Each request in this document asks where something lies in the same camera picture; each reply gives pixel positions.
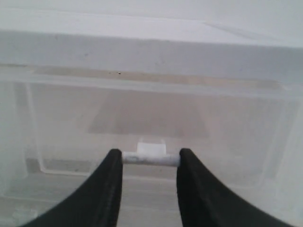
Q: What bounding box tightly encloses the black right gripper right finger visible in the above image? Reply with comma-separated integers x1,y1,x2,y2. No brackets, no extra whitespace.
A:
176,148,288,227

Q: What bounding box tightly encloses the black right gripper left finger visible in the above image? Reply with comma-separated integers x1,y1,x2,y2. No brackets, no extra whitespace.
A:
24,149,123,227

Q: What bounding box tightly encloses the clear drawer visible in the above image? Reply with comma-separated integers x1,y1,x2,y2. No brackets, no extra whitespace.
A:
0,67,303,206

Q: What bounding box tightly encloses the white plastic drawer cabinet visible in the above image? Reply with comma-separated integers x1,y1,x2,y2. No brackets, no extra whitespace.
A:
0,3,303,227

